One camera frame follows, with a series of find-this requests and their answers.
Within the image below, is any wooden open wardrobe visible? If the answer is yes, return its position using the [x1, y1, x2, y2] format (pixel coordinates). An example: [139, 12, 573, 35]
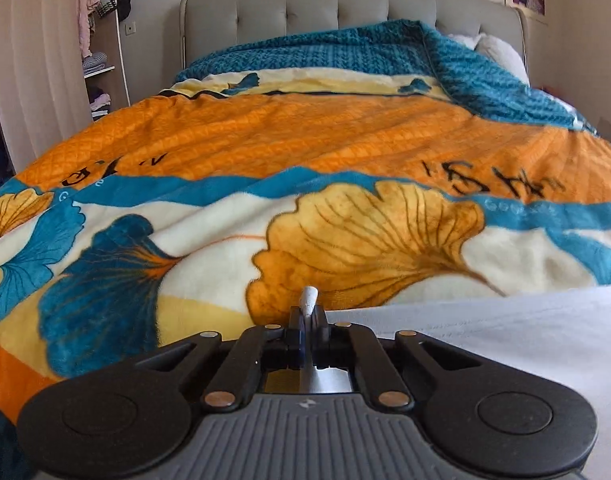
[0, 0, 130, 171]

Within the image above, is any white pillow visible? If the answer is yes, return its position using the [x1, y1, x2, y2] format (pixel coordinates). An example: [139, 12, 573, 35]
[447, 34, 530, 84]

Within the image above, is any grey tufted headboard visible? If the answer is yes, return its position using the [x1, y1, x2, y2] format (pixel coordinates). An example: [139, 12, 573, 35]
[179, 0, 528, 67]

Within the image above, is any white garment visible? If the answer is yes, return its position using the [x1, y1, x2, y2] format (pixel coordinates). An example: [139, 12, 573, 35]
[327, 286, 611, 479]

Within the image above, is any teal orange floral blanket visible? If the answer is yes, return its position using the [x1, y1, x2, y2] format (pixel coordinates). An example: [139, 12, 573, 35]
[0, 20, 611, 479]

